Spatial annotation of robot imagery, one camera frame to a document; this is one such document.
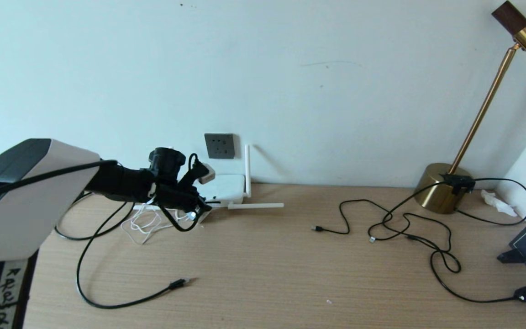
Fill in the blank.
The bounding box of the white wifi router with antennas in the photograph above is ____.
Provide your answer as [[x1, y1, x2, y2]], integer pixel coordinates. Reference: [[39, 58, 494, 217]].
[[133, 145, 284, 212]]

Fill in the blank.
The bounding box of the brass desk lamp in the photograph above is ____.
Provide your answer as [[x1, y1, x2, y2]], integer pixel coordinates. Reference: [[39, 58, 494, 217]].
[[415, 0, 526, 214]]

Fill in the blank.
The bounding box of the crumpled white tissue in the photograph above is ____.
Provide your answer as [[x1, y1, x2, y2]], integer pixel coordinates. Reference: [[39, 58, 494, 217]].
[[481, 189, 518, 217]]

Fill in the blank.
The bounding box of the black plastic clip stand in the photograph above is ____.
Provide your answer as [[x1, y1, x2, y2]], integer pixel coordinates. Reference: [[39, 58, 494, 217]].
[[497, 249, 526, 263]]

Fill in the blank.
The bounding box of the grey wall power socket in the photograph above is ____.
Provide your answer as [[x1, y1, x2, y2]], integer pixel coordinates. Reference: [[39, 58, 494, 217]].
[[205, 133, 235, 159]]

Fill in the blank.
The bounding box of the black ethernet cable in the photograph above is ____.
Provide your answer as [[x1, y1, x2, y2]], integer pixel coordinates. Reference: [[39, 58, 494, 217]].
[[54, 192, 197, 310]]

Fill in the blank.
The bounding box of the black USB cable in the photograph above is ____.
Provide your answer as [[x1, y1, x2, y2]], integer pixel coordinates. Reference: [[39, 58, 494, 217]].
[[312, 198, 463, 274]]

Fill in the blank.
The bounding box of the black cable with silver connector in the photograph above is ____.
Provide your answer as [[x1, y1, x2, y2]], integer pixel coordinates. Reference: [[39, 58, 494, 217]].
[[368, 212, 452, 253]]

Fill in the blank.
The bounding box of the black inline cord switch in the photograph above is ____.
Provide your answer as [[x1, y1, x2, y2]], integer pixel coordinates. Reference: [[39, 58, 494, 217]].
[[442, 173, 477, 195]]

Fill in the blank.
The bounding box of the short black lamp cord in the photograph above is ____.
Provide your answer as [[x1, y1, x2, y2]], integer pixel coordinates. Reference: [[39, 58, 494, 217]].
[[455, 177, 526, 225]]

